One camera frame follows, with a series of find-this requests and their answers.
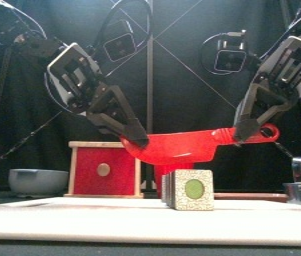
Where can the red toy knife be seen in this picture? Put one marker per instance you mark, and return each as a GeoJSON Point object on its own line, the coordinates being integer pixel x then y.
{"type": "Point", "coordinates": [179, 146]}

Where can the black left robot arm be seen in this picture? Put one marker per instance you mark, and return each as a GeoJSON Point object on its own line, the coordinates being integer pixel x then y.
{"type": "Point", "coordinates": [9, 23]}

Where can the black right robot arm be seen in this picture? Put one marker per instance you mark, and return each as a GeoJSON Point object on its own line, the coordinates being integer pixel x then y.
{"type": "Point", "coordinates": [299, 23]}

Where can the sushi roll with green centre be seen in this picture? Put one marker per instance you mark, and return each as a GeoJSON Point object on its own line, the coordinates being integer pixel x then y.
{"type": "Point", "coordinates": [193, 190]}

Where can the brown wooden board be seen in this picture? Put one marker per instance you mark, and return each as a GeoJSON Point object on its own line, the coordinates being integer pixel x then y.
{"type": "Point", "coordinates": [250, 196]}

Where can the white cutting board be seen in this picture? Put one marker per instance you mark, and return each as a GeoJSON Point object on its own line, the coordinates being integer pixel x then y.
{"type": "Point", "coordinates": [147, 221]}

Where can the red wooden-framed box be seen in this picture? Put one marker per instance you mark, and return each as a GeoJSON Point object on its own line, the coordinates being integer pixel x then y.
{"type": "Point", "coordinates": [103, 170]}

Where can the grey bowl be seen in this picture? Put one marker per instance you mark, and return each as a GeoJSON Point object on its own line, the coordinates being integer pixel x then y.
{"type": "Point", "coordinates": [36, 181]}

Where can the vertical metal frame pole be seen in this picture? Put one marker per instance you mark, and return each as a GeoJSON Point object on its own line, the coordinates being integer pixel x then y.
{"type": "Point", "coordinates": [150, 86]}

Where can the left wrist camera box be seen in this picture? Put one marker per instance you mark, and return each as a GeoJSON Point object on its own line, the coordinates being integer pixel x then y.
{"type": "Point", "coordinates": [119, 45]}

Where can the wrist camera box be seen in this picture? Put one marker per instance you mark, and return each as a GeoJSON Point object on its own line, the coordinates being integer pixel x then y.
{"type": "Point", "coordinates": [230, 56]}
{"type": "Point", "coordinates": [119, 45]}

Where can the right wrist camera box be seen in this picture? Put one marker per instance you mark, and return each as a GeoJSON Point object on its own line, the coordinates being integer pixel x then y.
{"type": "Point", "coordinates": [230, 56]}

